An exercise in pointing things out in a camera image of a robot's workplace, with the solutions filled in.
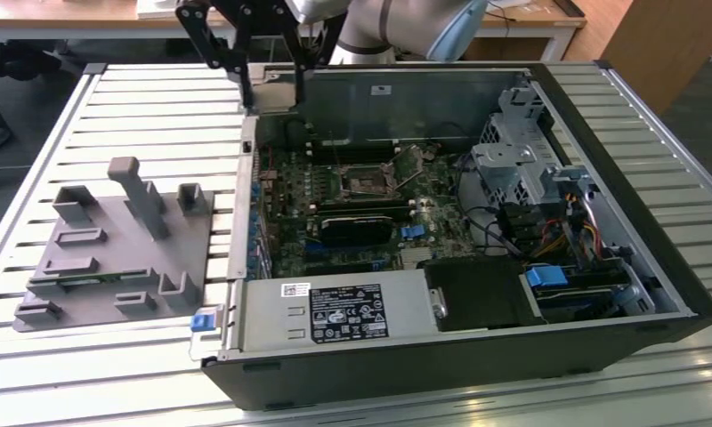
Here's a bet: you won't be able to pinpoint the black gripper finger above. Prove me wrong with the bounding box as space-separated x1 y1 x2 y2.
274 12 333 109
174 0 257 111

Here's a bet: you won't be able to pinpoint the black RAM slot bank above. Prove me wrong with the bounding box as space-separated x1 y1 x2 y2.
307 136 402 165

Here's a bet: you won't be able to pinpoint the CPU socket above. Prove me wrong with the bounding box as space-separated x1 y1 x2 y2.
337 165 402 199

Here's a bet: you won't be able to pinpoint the white box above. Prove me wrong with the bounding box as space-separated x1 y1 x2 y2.
134 0 179 20

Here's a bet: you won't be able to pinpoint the metal socket cover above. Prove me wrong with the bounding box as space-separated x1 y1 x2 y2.
382 144 438 190

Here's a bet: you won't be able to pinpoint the black office chair base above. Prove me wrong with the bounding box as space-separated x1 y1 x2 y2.
0 38 70 82

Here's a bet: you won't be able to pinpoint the black RAM stick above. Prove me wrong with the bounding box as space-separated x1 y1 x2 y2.
317 208 410 219

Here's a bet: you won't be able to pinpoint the silver metal drive cage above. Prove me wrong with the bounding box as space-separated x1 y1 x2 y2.
470 86 600 210

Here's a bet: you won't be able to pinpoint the green motherboard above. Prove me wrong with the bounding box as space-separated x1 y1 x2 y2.
251 141 500 279

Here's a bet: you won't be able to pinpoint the small silver heatsink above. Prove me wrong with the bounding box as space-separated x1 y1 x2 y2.
400 247 437 270

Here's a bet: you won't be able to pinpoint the grey parts rack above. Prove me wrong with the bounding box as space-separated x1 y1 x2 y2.
11 156 215 333

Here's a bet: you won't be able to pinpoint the silver power supply unit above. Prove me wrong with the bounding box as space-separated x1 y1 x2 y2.
235 278 440 352

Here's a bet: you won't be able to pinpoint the green RAM stick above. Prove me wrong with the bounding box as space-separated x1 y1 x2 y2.
58 271 146 286

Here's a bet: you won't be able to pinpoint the black plastic shroud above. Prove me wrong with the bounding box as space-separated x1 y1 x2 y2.
420 256 546 333

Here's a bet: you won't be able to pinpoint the blue disk carrier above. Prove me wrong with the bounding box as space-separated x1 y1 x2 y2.
524 265 570 294

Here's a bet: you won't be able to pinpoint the wooden cabinet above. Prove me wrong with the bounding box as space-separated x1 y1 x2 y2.
562 0 712 115

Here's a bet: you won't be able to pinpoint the black open PC case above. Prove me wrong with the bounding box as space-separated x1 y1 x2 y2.
187 60 712 413

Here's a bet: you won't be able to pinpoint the black power cable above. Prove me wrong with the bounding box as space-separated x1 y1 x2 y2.
458 206 529 259

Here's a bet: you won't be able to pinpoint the red yellow power wires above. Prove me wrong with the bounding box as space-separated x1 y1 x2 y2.
533 213 606 263

